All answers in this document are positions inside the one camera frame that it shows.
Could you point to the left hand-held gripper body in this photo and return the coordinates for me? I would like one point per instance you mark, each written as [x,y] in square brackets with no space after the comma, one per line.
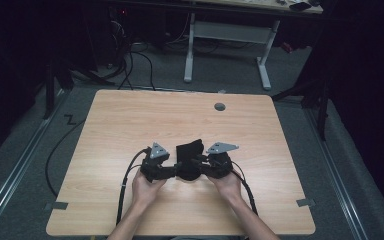
[151,166]

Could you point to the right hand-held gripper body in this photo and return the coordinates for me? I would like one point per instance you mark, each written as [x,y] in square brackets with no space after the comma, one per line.
[220,163]

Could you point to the black sock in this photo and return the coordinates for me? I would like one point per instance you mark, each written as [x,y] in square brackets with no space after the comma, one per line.
[188,174]
[190,148]

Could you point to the person's right hand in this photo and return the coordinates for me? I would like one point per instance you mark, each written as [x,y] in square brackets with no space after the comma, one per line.
[228,188]

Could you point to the person's left hand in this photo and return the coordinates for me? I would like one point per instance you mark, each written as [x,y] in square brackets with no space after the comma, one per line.
[146,193]

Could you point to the grey table grommet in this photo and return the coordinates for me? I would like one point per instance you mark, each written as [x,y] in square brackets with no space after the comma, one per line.
[219,106]

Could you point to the black metal stand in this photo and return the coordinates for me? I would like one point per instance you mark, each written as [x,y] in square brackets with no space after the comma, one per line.
[49,93]
[322,113]

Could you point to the small red object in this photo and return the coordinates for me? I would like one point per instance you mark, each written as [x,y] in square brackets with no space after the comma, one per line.
[286,46]

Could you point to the dark computer case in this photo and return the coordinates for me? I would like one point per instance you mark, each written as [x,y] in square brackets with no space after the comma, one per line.
[120,33]

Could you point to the light wooden desk top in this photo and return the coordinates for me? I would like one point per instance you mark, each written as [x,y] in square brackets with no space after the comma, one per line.
[263,5]

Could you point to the dark curtain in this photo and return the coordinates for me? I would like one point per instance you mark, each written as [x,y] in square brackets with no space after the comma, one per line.
[373,100]
[6,66]

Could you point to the black device on desk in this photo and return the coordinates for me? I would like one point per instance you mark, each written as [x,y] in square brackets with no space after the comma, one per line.
[300,6]

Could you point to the metal floor rail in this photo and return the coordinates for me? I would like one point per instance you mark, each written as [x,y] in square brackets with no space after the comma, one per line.
[16,171]
[336,186]

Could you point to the white metal desk frame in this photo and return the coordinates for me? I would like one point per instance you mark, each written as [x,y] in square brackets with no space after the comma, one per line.
[230,32]

